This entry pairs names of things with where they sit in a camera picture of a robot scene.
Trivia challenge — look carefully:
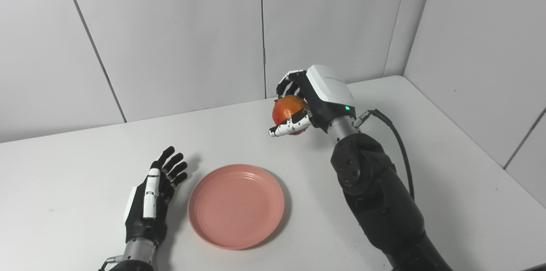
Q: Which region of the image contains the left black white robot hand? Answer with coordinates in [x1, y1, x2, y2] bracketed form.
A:
[124, 146, 189, 248]

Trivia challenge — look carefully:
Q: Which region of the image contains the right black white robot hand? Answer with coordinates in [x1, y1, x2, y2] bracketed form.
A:
[268, 64, 357, 138]

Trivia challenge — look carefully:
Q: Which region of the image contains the red pomegranate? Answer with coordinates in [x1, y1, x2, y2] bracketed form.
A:
[272, 95, 310, 136]

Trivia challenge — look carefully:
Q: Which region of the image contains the pink round plate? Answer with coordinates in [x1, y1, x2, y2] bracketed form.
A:
[188, 163, 285, 250]

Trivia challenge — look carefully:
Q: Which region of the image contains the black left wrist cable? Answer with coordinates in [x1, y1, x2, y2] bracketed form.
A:
[98, 256, 124, 271]

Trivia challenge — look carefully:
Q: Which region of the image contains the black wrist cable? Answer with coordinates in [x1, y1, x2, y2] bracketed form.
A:
[98, 256, 124, 271]
[353, 109, 415, 201]

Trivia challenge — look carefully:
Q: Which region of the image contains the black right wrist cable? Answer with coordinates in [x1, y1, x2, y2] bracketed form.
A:
[353, 109, 415, 201]

